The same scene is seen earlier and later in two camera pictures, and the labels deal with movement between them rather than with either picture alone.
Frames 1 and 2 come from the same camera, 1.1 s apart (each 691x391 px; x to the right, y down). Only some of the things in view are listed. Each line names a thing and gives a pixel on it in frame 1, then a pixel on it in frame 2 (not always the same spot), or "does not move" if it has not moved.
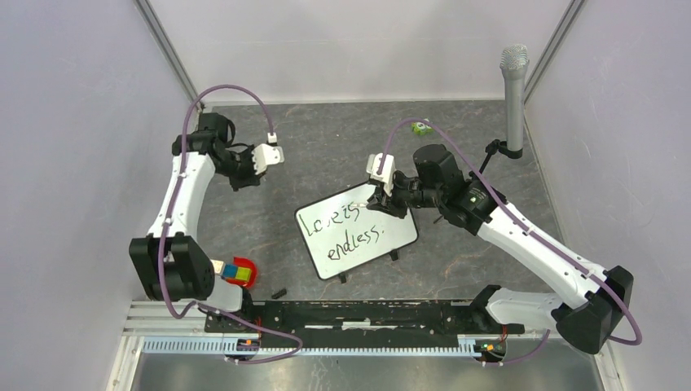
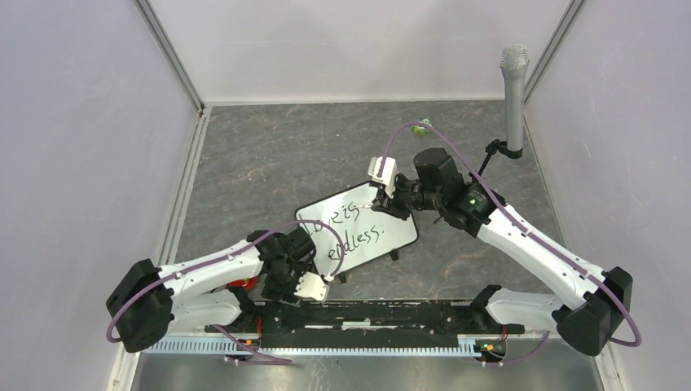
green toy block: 421,129 does not move
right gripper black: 389,204 does not move
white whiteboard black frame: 341,234 does not move
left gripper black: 252,178 → 286,294
